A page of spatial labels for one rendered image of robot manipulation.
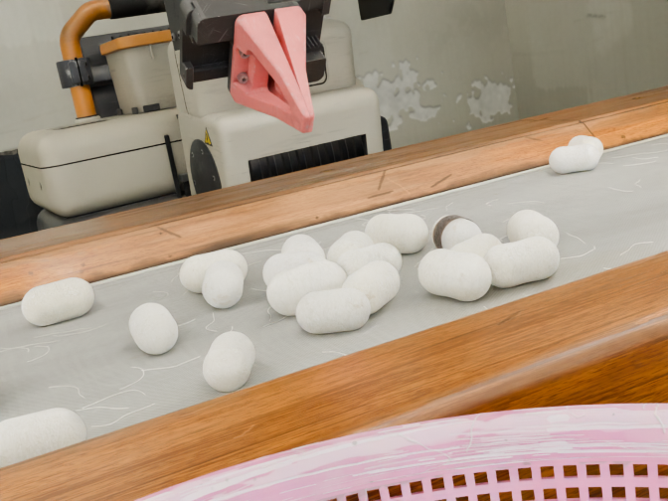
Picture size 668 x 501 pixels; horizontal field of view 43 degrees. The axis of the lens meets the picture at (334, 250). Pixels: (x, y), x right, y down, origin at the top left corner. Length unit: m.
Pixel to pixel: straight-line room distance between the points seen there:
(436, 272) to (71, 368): 0.16
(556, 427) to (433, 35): 2.73
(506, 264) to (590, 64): 2.46
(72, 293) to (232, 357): 0.17
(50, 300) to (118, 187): 0.82
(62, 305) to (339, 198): 0.22
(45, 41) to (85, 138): 1.19
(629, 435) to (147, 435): 0.12
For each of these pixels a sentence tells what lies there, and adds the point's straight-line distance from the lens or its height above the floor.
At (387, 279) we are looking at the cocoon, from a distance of 0.37.
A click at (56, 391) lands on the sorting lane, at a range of 0.36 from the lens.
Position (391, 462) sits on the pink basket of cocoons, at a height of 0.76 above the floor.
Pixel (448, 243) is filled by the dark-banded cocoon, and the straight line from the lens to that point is 0.42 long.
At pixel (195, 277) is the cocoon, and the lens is 0.45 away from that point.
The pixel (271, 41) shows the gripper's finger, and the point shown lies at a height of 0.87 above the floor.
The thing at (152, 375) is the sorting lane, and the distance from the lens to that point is 0.35.
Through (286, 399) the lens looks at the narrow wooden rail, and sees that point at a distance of 0.23.
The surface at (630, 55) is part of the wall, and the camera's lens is 2.69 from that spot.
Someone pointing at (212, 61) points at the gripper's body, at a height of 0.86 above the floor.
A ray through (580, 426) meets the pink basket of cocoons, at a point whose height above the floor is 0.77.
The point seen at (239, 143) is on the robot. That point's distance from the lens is 1.00.
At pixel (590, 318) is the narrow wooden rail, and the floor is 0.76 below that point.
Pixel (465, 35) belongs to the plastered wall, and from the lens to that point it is 2.97.
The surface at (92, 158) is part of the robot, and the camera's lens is 1.26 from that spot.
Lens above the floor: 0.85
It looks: 13 degrees down
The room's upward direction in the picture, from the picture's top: 10 degrees counter-clockwise
